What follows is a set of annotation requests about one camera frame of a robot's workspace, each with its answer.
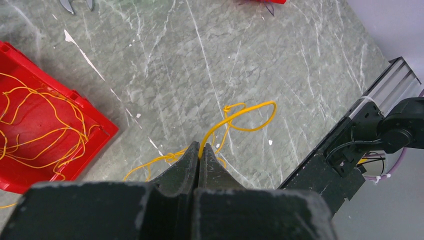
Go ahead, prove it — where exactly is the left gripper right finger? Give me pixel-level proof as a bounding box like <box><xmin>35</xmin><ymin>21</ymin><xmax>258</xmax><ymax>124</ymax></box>
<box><xmin>192</xmin><ymin>143</ymin><xmax>339</xmax><ymax>240</ymax></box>

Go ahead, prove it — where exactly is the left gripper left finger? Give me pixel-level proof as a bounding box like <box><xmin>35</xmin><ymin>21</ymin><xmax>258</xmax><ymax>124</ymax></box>
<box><xmin>0</xmin><ymin>141</ymin><xmax>200</xmax><ymax>240</ymax></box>

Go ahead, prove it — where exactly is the orange cable bundle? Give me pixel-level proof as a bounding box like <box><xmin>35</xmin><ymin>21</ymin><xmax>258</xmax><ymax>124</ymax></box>
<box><xmin>123</xmin><ymin>100</ymin><xmax>278</xmax><ymax>182</ymax></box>

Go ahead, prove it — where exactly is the yellow cable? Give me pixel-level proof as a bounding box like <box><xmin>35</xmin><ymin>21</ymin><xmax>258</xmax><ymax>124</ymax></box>
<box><xmin>0</xmin><ymin>72</ymin><xmax>102</xmax><ymax>210</ymax></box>

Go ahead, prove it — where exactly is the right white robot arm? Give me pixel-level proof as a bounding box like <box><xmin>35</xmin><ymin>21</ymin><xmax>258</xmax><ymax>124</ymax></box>
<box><xmin>327</xmin><ymin>97</ymin><xmax>424</xmax><ymax>157</ymax></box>

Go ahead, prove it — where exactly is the left red plastic bin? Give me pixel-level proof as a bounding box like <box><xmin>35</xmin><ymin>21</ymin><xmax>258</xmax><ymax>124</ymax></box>
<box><xmin>0</xmin><ymin>42</ymin><xmax>118</xmax><ymax>194</ymax></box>

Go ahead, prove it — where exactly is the red plastic bin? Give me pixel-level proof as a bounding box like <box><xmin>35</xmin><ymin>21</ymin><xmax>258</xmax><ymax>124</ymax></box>
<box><xmin>0</xmin><ymin>42</ymin><xmax>118</xmax><ymax>194</ymax></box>
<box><xmin>238</xmin><ymin>0</ymin><xmax>287</xmax><ymax>5</ymax></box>

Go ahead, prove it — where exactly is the right red plastic bin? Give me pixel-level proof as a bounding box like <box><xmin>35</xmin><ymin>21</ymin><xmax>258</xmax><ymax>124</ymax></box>
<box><xmin>238</xmin><ymin>0</ymin><xmax>287</xmax><ymax>5</ymax></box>

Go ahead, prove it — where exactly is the silver open-end wrench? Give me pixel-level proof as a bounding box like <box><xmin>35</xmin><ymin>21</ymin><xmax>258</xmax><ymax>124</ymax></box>
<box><xmin>58</xmin><ymin>0</ymin><xmax>96</xmax><ymax>15</ymax></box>

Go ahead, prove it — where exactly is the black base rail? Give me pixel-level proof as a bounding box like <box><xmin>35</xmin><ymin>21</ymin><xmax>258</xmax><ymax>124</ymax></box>
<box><xmin>280</xmin><ymin>57</ymin><xmax>424</xmax><ymax>213</ymax></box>

